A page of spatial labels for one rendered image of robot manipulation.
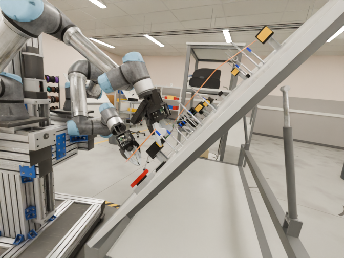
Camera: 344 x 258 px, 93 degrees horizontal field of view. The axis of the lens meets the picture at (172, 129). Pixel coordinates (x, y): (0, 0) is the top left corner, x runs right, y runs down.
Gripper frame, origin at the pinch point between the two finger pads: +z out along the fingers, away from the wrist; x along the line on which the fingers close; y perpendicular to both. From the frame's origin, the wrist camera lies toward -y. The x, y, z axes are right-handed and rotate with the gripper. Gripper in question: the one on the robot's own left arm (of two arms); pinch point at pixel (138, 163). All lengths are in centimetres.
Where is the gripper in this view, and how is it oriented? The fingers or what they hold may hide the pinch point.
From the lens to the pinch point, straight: 75.3
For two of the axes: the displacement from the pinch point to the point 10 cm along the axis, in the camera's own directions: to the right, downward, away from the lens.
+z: 5.6, 7.3, -3.9
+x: 8.3, -4.5, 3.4
